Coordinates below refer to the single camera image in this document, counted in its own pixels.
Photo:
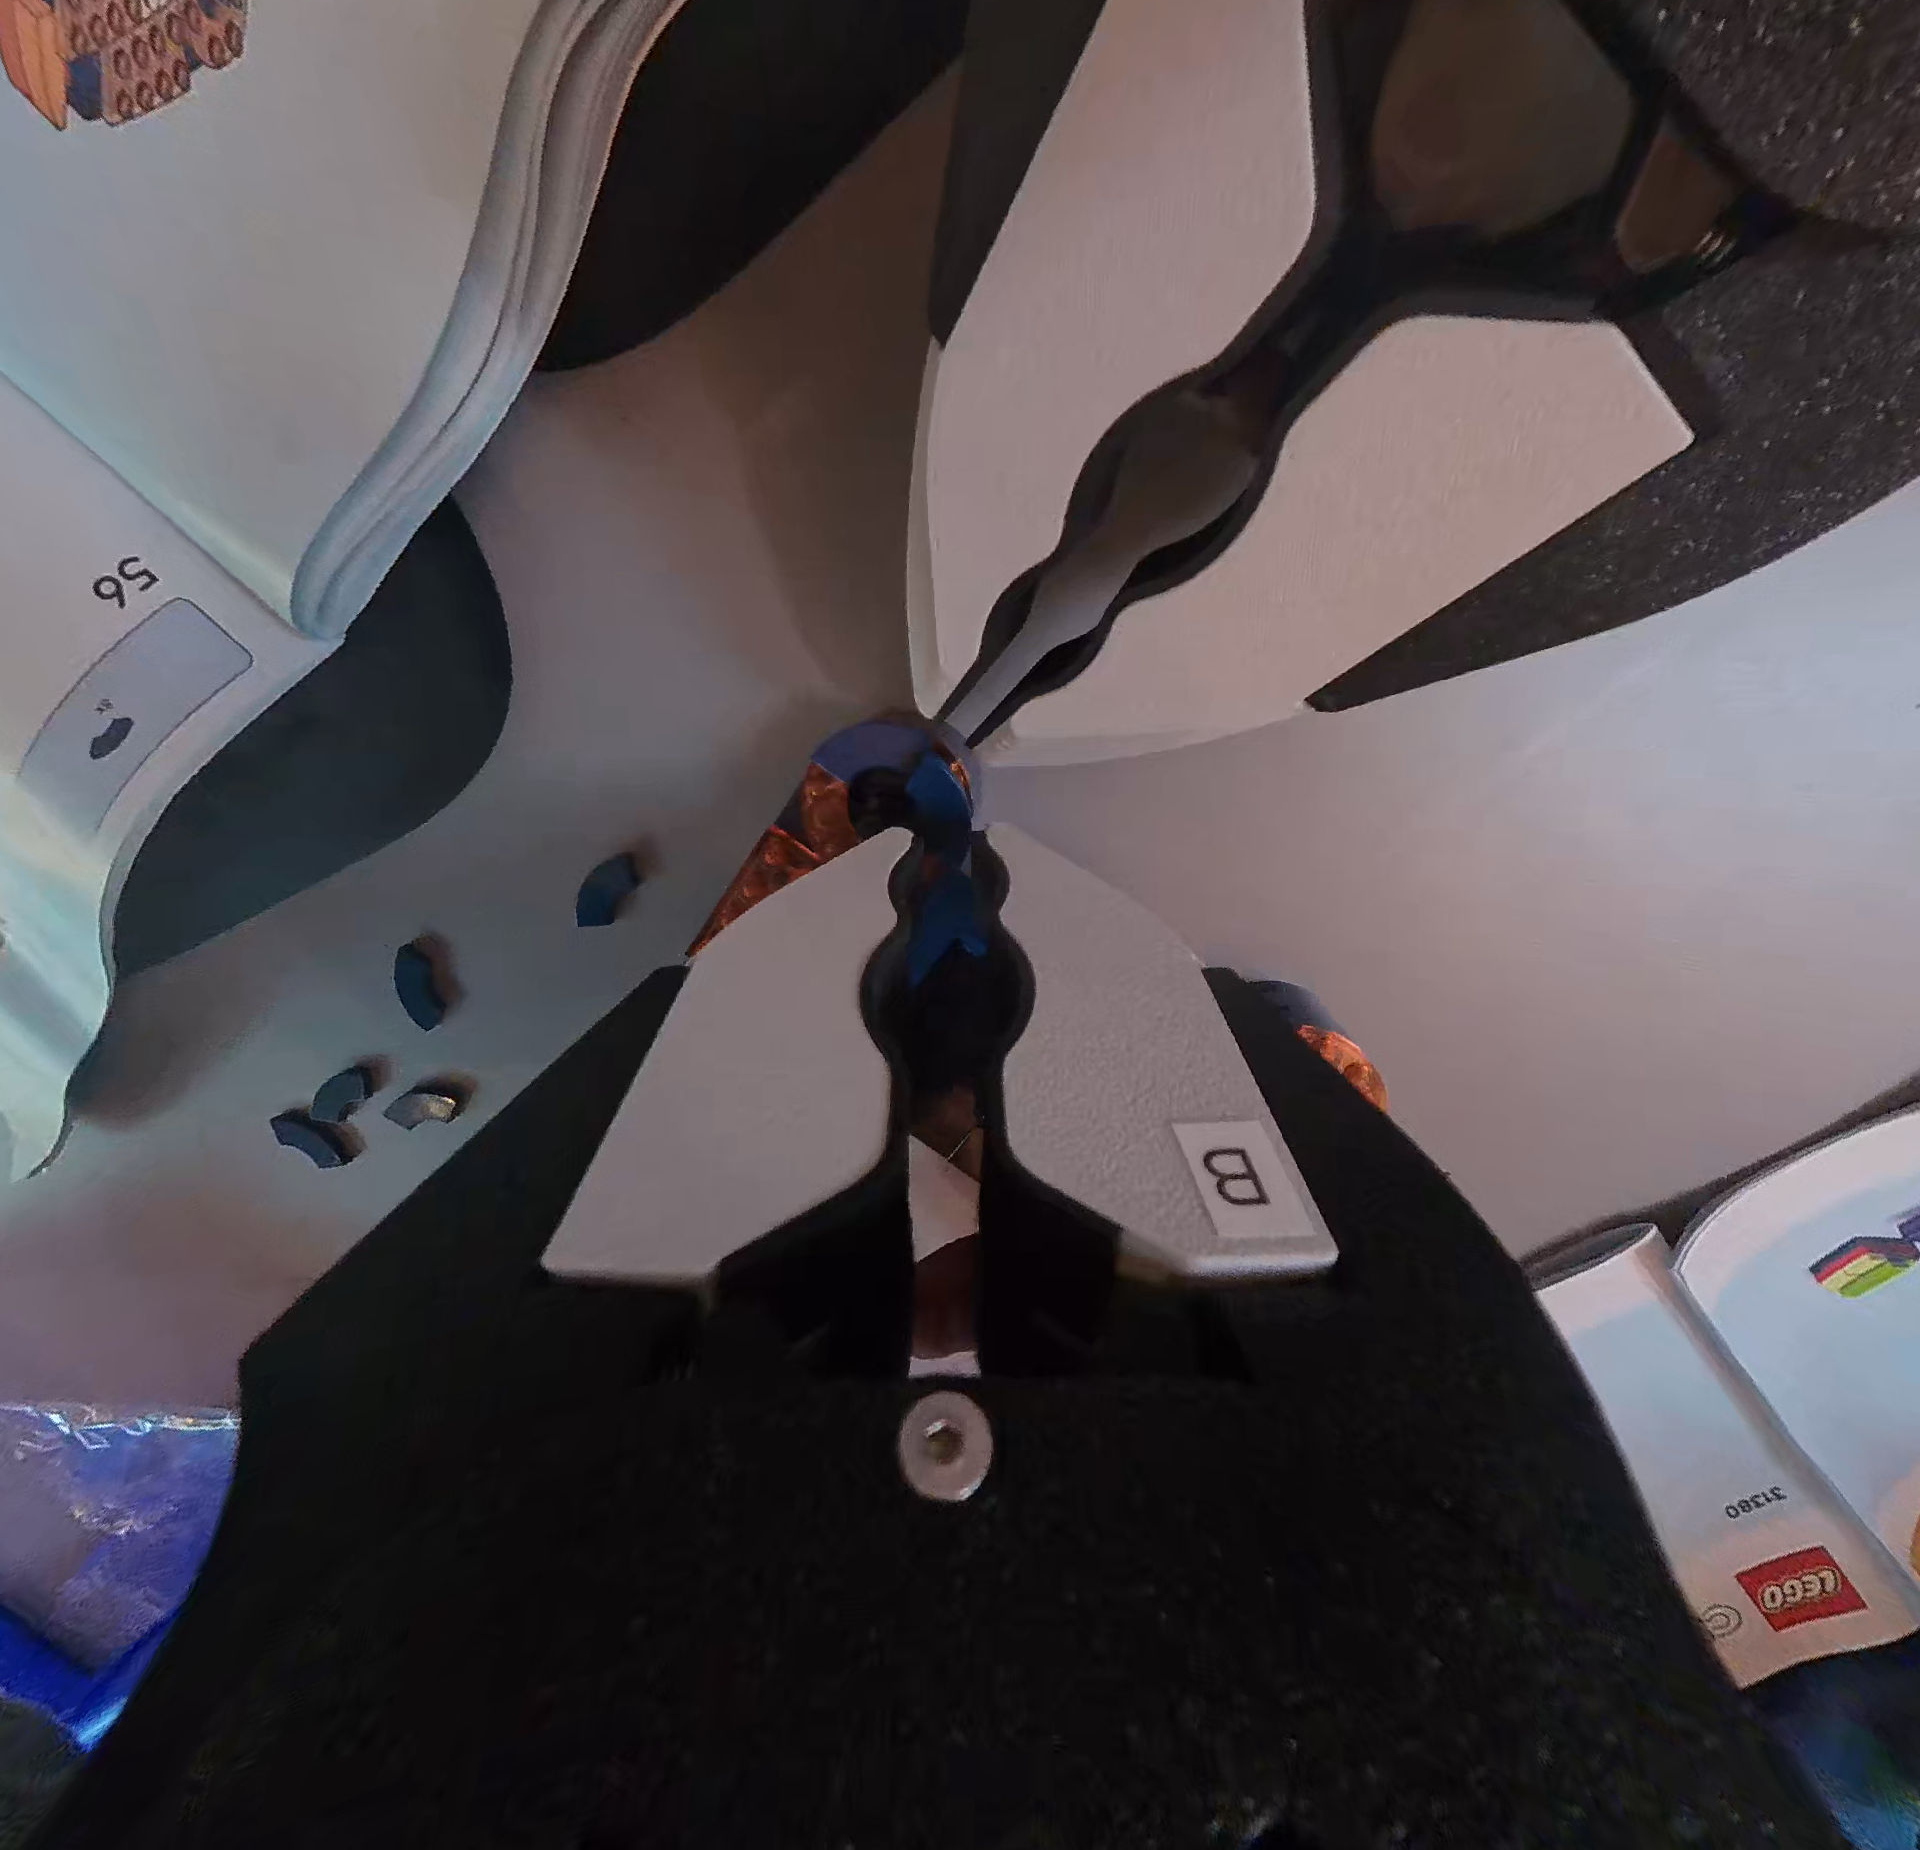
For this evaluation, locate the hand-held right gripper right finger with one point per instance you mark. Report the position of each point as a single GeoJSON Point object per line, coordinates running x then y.
{"type": "Point", "coordinates": [1127, 1101]}

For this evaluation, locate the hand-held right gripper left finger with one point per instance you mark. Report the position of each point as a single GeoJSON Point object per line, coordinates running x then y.
{"type": "Point", "coordinates": [751, 1115]}

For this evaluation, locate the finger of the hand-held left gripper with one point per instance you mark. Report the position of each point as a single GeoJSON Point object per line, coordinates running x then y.
{"type": "Point", "coordinates": [1140, 233]}
{"type": "Point", "coordinates": [1425, 502]}

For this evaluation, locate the blue orange brick model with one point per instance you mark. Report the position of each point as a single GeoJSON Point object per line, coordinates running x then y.
{"type": "Point", "coordinates": [819, 831]}

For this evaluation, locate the cluster of dark blue tiles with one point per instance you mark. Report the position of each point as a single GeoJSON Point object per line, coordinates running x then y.
{"type": "Point", "coordinates": [423, 982]}

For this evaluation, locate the thin booklet purple arcade cover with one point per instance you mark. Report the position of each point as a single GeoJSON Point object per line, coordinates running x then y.
{"type": "Point", "coordinates": [1649, 1431]}

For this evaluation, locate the thin booklet blue figure cover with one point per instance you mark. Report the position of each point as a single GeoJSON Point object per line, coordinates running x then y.
{"type": "Point", "coordinates": [1771, 1281]}

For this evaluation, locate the thick open instruction booklet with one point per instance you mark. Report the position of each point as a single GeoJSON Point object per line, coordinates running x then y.
{"type": "Point", "coordinates": [300, 305]}

